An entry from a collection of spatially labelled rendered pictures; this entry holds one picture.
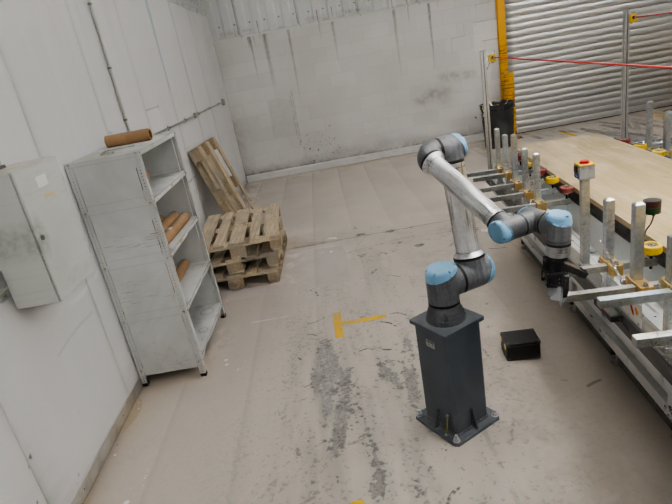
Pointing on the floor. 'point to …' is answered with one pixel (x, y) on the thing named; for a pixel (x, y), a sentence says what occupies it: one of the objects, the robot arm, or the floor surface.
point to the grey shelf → (149, 252)
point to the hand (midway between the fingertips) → (562, 302)
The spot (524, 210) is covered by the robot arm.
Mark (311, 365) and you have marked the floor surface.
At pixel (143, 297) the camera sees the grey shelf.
